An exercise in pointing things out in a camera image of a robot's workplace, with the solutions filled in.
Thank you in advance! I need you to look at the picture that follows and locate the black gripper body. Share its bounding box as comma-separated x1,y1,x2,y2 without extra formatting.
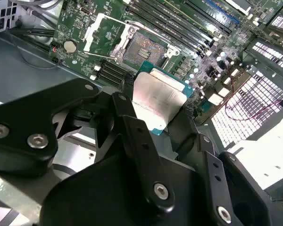
40,112,216,226

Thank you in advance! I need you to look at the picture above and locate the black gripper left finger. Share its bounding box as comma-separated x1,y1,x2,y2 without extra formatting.
0,78,175,214

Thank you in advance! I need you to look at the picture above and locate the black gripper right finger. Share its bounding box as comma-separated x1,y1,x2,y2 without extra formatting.
168,110,274,226

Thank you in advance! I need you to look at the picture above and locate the metal socket cover frame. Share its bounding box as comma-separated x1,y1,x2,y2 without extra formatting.
83,12,135,59

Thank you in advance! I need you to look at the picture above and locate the silver top CPU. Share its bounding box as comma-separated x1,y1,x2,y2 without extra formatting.
131,60,195,137

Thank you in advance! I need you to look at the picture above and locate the wire locking lever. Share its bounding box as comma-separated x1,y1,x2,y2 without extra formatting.
125,20,173,44

